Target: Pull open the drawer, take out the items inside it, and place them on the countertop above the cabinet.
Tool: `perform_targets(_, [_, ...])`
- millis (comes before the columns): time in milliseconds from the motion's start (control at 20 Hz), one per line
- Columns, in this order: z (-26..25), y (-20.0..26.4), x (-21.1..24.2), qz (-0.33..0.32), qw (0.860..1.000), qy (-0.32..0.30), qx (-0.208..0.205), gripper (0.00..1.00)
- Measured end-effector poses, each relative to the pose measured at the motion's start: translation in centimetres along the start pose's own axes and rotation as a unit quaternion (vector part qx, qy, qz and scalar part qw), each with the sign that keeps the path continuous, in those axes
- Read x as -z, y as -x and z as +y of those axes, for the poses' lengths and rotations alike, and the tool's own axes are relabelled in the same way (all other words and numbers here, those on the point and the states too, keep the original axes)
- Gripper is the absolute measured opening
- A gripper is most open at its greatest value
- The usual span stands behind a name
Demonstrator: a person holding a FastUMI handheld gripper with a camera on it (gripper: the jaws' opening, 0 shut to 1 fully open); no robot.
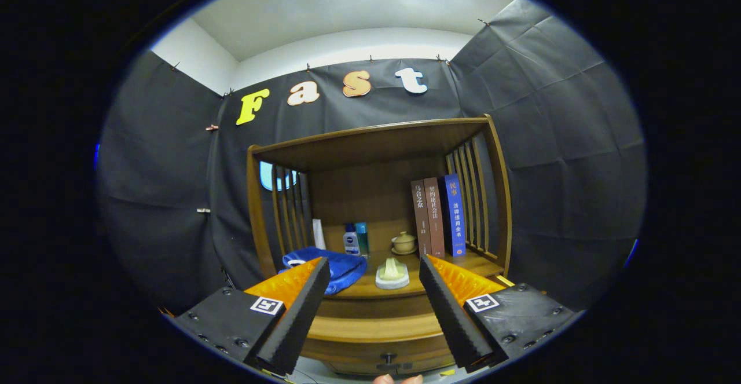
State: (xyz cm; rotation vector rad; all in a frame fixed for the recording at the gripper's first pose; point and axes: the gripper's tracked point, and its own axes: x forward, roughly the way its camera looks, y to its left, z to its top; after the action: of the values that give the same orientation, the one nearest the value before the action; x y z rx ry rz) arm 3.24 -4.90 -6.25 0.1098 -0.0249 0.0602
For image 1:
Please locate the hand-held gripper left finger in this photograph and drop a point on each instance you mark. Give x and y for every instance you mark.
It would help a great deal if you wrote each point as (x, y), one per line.
(295, 320)

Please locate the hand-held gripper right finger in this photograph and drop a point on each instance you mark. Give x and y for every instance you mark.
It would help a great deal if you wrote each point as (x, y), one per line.
(451, 317)

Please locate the wooden drawer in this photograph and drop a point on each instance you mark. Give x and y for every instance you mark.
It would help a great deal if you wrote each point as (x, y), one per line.
(370, 349)

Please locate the wooden countertop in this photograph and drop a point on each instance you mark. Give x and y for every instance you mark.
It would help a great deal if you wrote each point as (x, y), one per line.
(367, 289)

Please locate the wooden cabinet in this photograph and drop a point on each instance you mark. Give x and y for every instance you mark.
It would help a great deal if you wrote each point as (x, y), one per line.
(365, 193)

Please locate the folded blue towel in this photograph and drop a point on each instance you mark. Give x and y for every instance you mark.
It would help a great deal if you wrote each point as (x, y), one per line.
(344, 268)

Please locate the beige lidded teacup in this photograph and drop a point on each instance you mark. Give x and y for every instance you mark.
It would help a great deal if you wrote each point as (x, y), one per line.
(404, 242)

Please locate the white tube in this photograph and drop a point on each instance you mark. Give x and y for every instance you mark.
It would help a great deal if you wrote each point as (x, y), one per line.
(318, 234)

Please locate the white and blue lotion bottle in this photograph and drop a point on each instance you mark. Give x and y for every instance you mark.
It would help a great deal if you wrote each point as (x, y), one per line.
(351, 244)

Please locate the reddish brown book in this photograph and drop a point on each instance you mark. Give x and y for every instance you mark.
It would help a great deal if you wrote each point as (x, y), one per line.
(435, 222)

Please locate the dark brown book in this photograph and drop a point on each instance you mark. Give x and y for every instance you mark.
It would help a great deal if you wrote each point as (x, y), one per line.
(421, 222)

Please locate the blue book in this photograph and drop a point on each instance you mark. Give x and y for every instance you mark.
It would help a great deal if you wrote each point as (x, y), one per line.
(455, 216)

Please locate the teal bottle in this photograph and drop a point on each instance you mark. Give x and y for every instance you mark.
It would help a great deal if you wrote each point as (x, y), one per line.
(363, 238)

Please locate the black backdrop cloth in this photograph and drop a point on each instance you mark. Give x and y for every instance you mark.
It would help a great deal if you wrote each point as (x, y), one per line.
(550, 141)

